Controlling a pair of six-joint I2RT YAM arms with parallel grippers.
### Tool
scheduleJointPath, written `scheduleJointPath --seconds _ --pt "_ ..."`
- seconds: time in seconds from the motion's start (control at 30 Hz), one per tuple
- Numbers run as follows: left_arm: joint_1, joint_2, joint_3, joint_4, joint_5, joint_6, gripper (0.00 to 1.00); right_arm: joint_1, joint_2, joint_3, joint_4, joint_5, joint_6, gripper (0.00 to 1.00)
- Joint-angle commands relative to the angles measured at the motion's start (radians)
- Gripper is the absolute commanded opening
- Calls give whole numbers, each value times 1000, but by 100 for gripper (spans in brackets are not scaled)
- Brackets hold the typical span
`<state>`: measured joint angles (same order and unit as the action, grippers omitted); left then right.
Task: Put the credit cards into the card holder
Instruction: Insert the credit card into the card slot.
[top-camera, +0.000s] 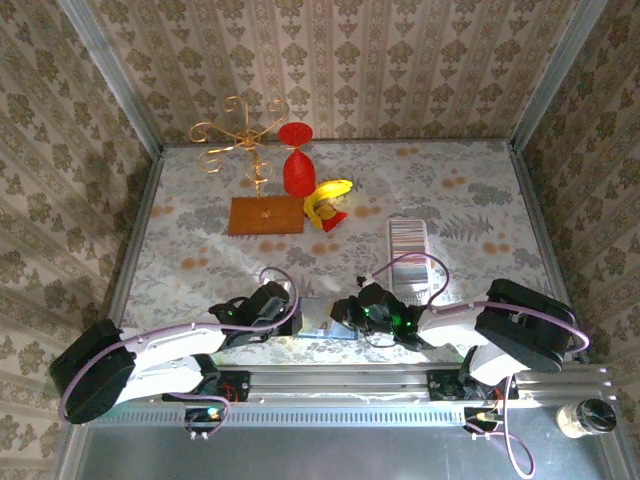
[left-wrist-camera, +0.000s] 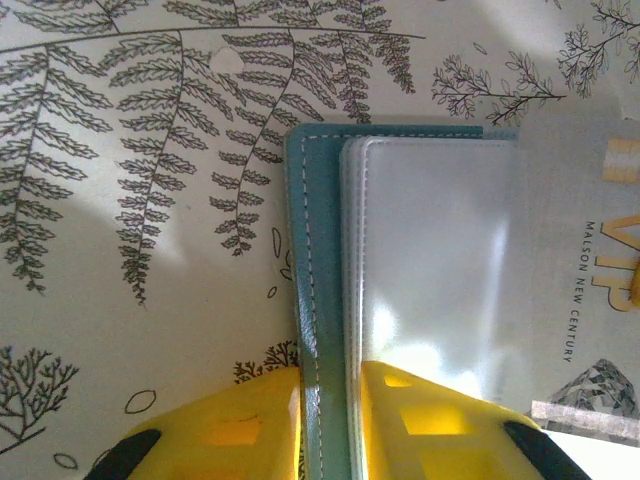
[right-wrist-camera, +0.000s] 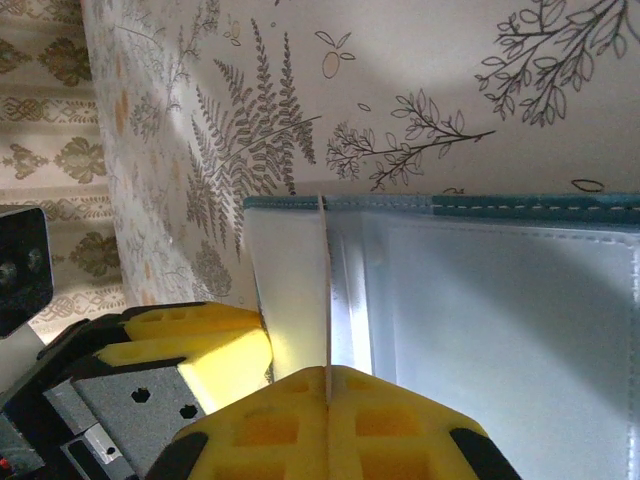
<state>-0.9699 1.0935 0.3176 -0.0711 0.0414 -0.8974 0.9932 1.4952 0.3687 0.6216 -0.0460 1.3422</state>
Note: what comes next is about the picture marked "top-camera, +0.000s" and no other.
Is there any teal card holder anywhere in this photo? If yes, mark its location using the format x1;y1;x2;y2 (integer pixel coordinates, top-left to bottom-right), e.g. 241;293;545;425
297;297;362;342

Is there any white ribbed rack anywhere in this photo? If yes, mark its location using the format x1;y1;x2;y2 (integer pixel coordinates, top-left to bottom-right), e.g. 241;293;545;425
388;218;435;302

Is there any small red toy wedge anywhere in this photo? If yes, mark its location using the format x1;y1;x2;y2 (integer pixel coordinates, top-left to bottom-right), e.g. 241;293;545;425
322;209;349;234

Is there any slotted metal strip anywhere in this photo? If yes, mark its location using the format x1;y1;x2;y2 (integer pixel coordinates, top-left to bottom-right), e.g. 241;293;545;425
114;403;467;427

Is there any small circuit board with LED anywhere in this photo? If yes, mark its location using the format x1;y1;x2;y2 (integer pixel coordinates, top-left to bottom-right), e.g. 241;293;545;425
463;405;504;441
183;405;231;442

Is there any yellow banana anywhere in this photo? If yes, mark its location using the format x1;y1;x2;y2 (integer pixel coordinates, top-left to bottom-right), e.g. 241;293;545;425
303;178;355;230

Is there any grey metal plate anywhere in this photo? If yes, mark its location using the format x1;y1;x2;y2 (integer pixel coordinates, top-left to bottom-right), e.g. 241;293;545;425
74;422;617;480

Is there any red goblet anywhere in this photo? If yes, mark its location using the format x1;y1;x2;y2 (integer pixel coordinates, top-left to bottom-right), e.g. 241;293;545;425
277;121;318;197

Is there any floral tablecloth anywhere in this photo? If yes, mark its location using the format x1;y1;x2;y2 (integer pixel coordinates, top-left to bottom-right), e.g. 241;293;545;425
109;140;576;365

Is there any glass jar with black lid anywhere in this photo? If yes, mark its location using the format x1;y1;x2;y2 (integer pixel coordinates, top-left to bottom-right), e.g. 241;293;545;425
557;397;617;440

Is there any thin black cable loop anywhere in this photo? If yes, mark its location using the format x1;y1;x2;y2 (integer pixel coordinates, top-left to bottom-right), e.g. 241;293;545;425
362;329;397;349

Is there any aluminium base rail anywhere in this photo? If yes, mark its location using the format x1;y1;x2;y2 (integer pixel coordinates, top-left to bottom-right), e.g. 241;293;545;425
219;363;617;407

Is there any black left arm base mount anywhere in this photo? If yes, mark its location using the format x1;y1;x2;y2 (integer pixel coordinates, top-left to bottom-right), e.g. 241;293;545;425
197;368;251;404

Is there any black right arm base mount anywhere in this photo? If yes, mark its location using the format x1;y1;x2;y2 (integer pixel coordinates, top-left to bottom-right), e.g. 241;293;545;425
427;367;520;402

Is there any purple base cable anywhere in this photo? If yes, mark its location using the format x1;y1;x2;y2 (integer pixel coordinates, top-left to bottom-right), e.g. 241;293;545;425
467;374;537;476
184;394;234;436

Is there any gold wire stand wooden base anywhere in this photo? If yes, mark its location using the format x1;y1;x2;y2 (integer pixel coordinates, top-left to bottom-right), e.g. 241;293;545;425
188;95;307;237

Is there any aluminium table edge rail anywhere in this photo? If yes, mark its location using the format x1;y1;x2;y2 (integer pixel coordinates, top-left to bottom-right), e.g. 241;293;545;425
94;147;166;351
508;142;589;364

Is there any aluminium frame post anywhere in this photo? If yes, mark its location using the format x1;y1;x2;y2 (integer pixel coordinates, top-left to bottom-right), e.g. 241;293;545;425
508;0;609;151
55;0;165;154

